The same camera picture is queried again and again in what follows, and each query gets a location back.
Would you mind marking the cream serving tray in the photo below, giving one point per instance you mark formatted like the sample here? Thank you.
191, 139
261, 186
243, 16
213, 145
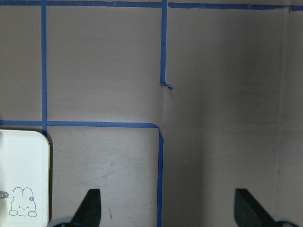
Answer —
24, 179

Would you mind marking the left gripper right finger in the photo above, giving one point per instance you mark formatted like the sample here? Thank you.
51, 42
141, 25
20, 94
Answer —
248, 212

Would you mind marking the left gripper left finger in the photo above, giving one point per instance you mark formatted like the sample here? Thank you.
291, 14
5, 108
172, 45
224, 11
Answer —
89, 211

